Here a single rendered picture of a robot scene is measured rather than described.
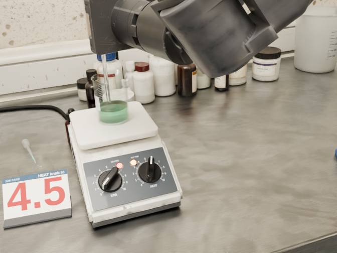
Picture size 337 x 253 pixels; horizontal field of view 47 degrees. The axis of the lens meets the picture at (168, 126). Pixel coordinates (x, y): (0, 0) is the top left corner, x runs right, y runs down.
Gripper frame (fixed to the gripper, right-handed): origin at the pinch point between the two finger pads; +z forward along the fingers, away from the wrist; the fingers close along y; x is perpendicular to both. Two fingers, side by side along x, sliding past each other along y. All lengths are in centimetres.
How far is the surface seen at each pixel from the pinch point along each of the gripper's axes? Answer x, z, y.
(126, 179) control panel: 21.1, -8.9, 2.9
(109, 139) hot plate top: 17.0, -4.2, 2.5
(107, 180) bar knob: 19.7, -9.3, 5.9
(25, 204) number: 24.2, -1.0, 15.0
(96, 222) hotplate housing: 24.4, -10.5, 8.7
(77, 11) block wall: 7.4, 41.3, -13.7
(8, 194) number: 23.0, 1.0, 16.5
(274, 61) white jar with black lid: 21, 11, -50
